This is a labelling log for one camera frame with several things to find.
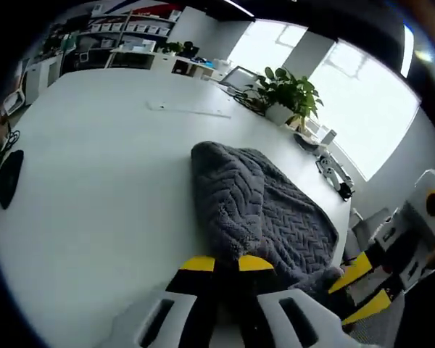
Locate grey plush towel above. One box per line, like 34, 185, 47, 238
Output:
191, 141, 346, 302

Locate black round device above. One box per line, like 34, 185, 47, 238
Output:
339, 183, 355, 202

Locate white handheld controller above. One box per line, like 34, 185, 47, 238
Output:
331, 167, 355, 192
315, 154, 340, 181

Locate white headset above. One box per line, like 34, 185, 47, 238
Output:
293, 130, 329, 154

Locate large green potted plant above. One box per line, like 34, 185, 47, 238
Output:
244, 66, 326, 127

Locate black round pad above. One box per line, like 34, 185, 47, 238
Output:
0, 149, 25, 211

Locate white trestle desk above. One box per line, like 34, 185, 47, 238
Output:
104, 39, 157, 70

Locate small green potted plant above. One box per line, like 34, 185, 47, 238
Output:
162, 41, 184, 56

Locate shelf with white bins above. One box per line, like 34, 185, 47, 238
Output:
89, 7, 179, 38

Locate black coiled cable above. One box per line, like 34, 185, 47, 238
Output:
234, 89, 268, 117

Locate tangled black cables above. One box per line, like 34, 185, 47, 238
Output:
0, 128, 22, 199

